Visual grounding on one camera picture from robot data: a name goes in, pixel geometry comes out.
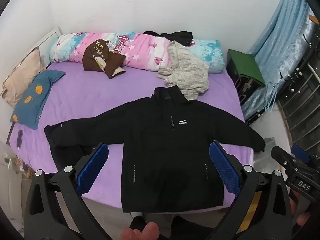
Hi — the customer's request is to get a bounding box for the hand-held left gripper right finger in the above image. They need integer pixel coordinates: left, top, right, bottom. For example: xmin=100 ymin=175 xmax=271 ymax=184
xmin=209 ymin=141 xmax=293 ymax=240

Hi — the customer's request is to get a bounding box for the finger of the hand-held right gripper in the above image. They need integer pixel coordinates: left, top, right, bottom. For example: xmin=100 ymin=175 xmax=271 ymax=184
xmin=291 ymin=144 xmax=314 ymax=166
xmin=271 ymin=145 xmax=301 ymax=173

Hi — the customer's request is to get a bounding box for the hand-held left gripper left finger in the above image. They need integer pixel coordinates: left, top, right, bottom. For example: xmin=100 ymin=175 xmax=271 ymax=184
xmin=24 ymin=142 xmax=109 ymax=240

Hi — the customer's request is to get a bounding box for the black zip jacket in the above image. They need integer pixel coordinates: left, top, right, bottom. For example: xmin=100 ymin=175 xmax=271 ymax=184
xmin=44 ymin=85 xmax=266 ymax=213

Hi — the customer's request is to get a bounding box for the person's right hand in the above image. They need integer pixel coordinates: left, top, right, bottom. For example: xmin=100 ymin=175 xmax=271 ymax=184
xmin=291 ymin=189 xmax=315 ymax=234

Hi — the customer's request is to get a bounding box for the dark cloth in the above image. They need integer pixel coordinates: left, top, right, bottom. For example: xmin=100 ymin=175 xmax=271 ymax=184
xmin=51 ymin=142 xmax=97 ymax=174

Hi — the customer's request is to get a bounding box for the metal window grille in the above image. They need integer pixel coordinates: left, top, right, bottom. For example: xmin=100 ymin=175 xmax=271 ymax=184
xmin=276 ymin=22 xmax=320 ymax=155

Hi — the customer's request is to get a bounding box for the purple bed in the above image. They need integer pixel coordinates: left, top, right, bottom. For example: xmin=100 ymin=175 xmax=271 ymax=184
xmin=6 ymin=61 xmax=254 ymax=209

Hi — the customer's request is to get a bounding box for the person's leg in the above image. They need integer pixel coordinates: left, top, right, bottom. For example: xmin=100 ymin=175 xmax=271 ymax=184
xmin=119 ymin=222 xmax=160 ymax=240

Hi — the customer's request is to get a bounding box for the cluttered bedside stand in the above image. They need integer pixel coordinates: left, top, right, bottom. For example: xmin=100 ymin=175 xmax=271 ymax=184
xmin=0 ymin=140 xmax=34 ymax=180

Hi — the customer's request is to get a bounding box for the blue pillow with orange print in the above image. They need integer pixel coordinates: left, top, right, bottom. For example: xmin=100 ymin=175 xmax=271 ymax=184
xmin=10 ymin=69 xmax=66 ymax=130

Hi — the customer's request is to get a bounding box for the blue curtain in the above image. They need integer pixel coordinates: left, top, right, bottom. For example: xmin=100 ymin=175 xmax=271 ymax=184
xmin=240 ymin=0 xmax=316 ymax=123

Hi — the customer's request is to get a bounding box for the green cloth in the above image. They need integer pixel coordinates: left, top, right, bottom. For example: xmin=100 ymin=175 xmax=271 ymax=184
xmin=227 ymin=49 xmax=266 ymax=87

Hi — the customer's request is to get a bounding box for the grey knit garment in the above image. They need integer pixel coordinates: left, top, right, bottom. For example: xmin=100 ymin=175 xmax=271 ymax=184
xmin=157 ymin=41 xmax=210 ymax=101

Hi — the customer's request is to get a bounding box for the brown printed garment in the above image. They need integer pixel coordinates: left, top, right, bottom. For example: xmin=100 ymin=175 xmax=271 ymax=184
xmin=82 ymin=39 xmax=127 ymax=79

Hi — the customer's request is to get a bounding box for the beige pillow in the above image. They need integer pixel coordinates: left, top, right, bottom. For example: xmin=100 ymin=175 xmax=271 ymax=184
xmin=0 ymin=47 xmax=47 ymax=108

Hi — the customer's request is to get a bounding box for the floral rolled quilt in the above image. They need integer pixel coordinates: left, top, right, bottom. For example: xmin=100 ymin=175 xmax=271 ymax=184
xmin=49 ymin=31 xmax=225 ymax=75

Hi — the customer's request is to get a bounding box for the white headboard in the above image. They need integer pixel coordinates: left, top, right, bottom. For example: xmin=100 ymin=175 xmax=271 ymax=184
xmin=24 ymin=27 xmax=62 ymax=67

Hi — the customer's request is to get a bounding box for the black garment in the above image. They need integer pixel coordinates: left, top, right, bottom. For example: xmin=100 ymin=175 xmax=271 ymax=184
xmin=142 ymin=31 xmax=194 ymax=47

